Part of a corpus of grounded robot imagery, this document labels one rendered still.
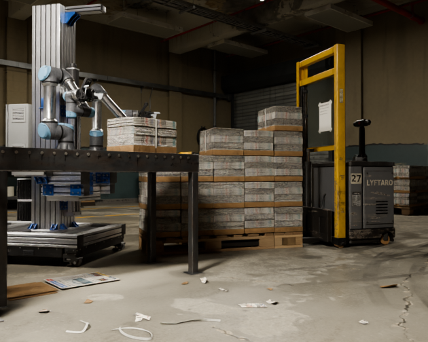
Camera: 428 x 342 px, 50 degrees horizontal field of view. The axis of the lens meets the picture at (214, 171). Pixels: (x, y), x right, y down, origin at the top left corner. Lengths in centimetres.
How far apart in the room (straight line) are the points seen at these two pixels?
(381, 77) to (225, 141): 701
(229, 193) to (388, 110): 688
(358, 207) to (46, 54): 301
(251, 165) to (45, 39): 200
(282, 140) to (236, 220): 84
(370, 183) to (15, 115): 316
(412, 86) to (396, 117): 69
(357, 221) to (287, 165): 83
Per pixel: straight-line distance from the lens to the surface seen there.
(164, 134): 313
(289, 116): 431
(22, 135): 399
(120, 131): 308
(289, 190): 428
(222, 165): 401
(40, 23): 414
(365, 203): 454
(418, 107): 1020
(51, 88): 362
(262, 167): 415
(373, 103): 1067
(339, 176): 431
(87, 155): 269
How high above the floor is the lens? 65
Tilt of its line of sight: 1 degrees up
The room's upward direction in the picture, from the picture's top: straight up
